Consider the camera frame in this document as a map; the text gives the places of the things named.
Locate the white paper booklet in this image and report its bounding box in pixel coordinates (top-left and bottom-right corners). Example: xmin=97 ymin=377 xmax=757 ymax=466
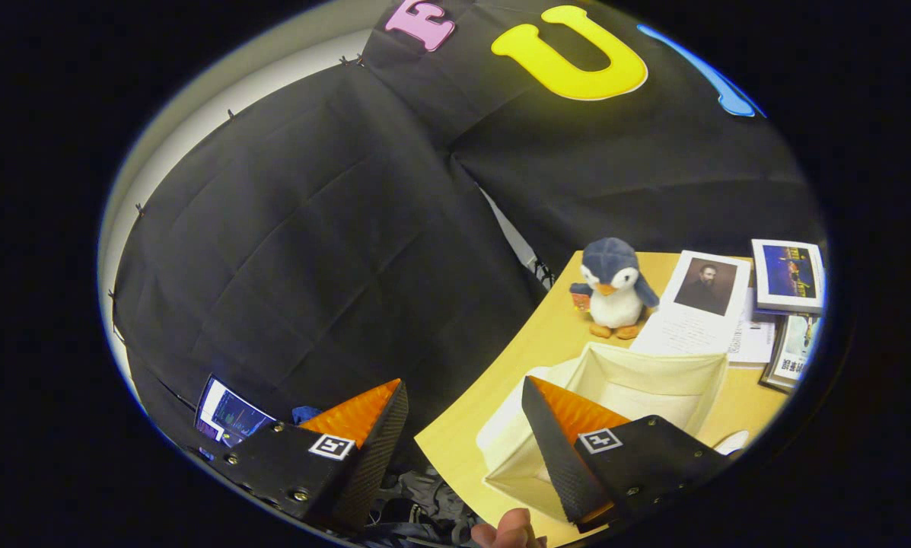
xmin=727 ymin=288 xmax=777 ymax=365

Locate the grey penguin plush toy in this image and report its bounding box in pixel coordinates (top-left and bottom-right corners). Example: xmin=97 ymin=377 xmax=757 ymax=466
xmin=569 ymin=237 xmax=660 ymax=340

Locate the teal cover book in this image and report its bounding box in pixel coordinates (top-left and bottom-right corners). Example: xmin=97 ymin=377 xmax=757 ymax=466
xmin=760 ymin=314 xmax=823 ymax=394

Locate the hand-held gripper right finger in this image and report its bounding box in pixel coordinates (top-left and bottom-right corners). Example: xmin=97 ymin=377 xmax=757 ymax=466
xmin=521 ymin=375 xmax=734 ymax=534

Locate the dark cable bundle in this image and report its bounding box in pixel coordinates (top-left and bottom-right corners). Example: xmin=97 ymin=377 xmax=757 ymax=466
xmin=364 ymin=468 xmax=486 ymax=545

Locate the beige fabric storage box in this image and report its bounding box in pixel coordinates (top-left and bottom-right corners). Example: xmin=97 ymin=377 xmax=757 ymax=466
xmin=476 ymin=342 xmax=730 ymax=526

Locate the lit computer screen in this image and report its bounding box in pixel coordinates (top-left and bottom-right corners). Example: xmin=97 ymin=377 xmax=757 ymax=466
xmin=195 ymin=375 xmax=277 ymax=448

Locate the blue night cover book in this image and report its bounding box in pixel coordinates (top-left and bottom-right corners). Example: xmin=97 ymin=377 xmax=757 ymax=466
xmin=751 ymin=239 xmax=827 ymax=315

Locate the white portrait cover book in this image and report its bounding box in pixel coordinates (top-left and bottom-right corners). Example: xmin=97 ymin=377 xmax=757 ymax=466
xmin=630 ymin=250 xmax=753 ymax=358

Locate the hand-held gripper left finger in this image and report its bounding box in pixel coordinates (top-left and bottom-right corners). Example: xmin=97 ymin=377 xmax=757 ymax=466
xmin=196 ymin=378 xmax=410 ymax=532

